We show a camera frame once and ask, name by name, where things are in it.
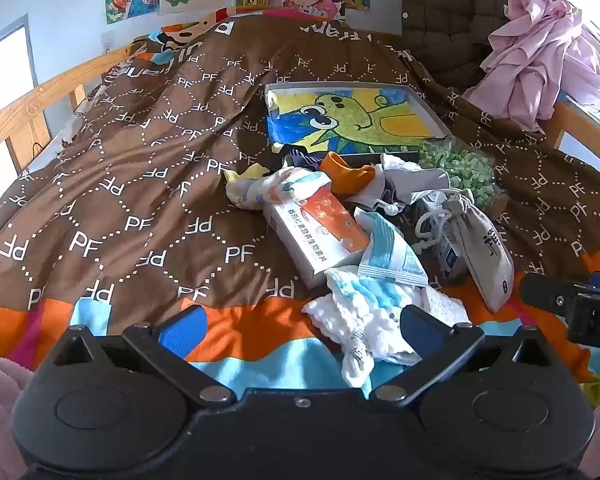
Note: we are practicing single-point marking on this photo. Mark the person's pink fleece clothing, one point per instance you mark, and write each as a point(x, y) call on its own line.
point(2, 410)

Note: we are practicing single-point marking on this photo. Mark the blue white packet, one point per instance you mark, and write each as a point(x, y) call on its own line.
point(390, 255)

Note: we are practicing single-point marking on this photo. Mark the wooden bed rail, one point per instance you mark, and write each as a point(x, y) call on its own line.
point(20, 110)
point(560, 125)

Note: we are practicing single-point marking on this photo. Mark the grey tray with frog drawing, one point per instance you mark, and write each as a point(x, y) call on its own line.
point(360, 115)

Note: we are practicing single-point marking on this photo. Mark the brown quilted jacket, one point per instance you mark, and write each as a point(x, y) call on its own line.
point(445, 10)

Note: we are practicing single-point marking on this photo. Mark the window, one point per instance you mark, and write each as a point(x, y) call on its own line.
point(5, 75)

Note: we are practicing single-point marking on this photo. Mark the glass jar of green stars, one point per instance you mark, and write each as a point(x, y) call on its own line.
point(460, 170)

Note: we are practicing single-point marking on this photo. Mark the white waffle towel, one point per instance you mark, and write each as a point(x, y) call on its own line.
point(360, 310)

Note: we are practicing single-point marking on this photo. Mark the brown printed blanket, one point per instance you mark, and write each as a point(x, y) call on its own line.
point(130, 160)

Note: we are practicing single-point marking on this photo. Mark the pink cloth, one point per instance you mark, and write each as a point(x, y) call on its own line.
point(530, 50)

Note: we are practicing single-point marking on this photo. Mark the white and orange medicine box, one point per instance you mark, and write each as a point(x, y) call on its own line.
point(305, 240)

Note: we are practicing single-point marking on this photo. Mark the orange sock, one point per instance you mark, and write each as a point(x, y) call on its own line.
point(345, 175)

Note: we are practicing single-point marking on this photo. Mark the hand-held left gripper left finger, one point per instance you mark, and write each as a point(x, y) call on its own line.
point(180, 332)

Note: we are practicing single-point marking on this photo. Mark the light grey cloth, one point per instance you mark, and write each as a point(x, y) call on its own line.
point(415, 180)

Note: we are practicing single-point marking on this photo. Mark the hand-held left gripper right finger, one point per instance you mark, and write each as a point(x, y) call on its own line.
point(422, 332)

